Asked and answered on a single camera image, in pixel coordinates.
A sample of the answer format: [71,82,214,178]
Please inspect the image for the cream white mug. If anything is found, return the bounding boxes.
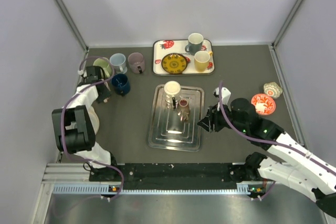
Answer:
[163,81,181,109]

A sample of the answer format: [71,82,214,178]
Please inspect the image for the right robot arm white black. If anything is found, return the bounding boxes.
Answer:
[198,98,335,217]

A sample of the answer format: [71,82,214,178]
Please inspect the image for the green patterned small bowl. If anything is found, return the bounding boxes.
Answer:
[263,82,283,99]

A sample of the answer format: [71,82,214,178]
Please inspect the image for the dark grey mug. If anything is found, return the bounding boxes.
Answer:
[185,33,204,55]

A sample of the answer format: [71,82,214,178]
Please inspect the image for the steel metal tray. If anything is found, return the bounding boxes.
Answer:
[148,84,204,152]

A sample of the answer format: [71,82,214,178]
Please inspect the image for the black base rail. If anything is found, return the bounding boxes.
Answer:
[89,162,266,190]

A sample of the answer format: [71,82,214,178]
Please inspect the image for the dark blue mug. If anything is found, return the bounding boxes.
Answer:
[111,73,131,96]

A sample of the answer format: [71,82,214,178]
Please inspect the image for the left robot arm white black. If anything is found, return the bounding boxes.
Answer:
[51,66,119,180]

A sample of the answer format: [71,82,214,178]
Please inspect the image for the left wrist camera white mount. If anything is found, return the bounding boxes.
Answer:
[77,70,87,79]

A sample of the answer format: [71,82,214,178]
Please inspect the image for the orange patterned small bowl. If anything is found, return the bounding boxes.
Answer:
[251,93,276,115]

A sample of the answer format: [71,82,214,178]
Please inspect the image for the light green mug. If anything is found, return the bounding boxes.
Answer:
[93,57,113,79]

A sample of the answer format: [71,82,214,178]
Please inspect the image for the purple mug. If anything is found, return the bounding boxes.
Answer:
[128,52,145,74]

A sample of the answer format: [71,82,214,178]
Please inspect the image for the light blue mug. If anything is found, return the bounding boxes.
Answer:
[110,53,128,74]

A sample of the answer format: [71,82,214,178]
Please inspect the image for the beige wavy plate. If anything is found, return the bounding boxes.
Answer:
[88,106,100,134]

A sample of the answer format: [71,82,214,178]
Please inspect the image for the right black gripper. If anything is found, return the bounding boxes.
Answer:
[197,100,248,133]

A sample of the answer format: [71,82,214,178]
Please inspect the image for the small brown mug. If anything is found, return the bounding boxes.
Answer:
[177,99,191,122]

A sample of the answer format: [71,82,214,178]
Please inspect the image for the yellow patterned plate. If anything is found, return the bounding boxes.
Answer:
[161,53,188,74]

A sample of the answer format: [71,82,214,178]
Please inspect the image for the strawberry pattern white tray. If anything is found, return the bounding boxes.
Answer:
[153,39,215,76]

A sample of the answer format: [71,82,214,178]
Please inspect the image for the yellow mug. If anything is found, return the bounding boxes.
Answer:
[194,51,213,72]

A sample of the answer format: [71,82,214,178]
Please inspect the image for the pink mug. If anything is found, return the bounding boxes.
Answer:
[103,82,111,103]

